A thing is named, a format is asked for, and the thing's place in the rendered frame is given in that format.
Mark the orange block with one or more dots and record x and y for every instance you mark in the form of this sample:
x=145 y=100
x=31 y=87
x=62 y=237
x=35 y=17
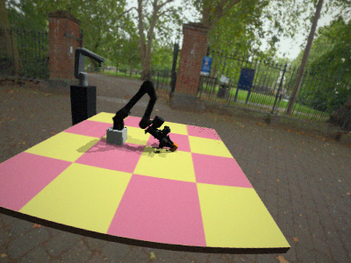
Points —
x=175 y=145

